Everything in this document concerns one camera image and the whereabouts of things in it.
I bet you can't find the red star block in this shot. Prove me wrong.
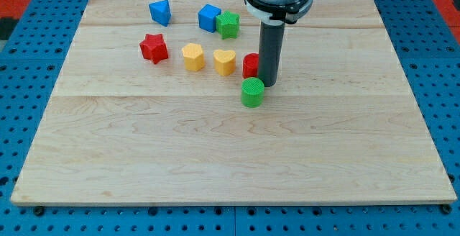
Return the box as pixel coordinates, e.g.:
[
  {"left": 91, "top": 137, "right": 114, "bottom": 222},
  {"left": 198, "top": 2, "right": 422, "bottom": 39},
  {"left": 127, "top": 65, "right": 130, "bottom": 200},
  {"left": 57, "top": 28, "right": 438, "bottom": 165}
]
[{"left": 139, "top": 34, "right": 169, "bottom": 64}]

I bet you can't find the blue cube block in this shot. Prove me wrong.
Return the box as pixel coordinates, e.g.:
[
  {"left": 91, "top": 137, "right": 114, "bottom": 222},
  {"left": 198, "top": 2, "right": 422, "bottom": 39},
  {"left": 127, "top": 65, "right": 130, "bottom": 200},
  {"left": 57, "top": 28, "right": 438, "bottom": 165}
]
[{"left": 198, "top": 4, "right": 221, "bottom": 33}]

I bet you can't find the red cylinder block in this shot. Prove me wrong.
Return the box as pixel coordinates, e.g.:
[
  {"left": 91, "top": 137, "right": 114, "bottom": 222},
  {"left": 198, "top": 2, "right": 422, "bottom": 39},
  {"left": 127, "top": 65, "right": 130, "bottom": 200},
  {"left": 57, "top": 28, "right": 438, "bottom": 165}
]
[{"left": 242, "top": 53, "right": 259, "bottom": 78}]

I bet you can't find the light wooden board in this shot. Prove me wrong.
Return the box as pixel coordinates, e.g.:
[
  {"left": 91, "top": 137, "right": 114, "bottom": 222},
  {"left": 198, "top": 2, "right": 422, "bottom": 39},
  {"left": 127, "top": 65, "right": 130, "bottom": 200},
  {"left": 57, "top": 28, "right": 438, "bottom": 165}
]
[{"left": 11, "top": 0, "right": 457, "bottom": 207}]

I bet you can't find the green star block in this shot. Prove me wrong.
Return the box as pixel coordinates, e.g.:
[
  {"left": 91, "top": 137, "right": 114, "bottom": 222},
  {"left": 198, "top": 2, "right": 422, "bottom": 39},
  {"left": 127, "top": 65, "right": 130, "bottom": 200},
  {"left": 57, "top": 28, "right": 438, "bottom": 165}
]
[{"left": 216, "top": 11, "right": 240, "bottom": 40}]

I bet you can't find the yellow heart block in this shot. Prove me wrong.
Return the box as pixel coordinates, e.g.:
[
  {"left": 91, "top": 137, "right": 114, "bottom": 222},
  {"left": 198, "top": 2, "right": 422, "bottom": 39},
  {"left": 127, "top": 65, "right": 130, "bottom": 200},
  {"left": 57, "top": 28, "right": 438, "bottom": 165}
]
[{"left": 213, "top": 49, "right": 236, "bottom": 76}]

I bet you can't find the green cylinder block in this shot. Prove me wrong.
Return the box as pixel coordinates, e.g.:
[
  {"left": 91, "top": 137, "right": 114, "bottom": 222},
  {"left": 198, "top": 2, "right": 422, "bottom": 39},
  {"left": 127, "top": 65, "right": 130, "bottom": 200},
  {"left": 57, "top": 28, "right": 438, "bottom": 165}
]
[{"left": 241, "top": 77, "right": 265, "bottom": 108}]

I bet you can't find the yellow hexagon block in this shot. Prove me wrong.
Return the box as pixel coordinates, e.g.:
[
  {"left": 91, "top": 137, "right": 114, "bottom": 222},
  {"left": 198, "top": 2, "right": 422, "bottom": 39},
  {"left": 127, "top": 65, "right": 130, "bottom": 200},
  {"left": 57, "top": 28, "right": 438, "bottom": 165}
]
[{"left": 181, "top": 43, "right": 206, "bottom": 71}]

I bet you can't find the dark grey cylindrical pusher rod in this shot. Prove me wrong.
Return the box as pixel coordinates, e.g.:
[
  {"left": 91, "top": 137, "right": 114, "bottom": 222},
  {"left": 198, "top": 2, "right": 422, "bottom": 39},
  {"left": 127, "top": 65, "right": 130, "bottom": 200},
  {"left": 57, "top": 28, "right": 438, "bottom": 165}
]
[{"left": 257, "top": 22, "right": 285, "bottom": 87}]

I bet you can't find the blue triangular prism block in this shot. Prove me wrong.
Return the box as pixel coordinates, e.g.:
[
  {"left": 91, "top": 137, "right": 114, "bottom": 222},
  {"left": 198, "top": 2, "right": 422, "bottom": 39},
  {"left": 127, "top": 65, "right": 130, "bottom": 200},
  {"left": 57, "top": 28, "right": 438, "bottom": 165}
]
[{"left": 149, "top": 0, "right": 171, "bottom": 27}]

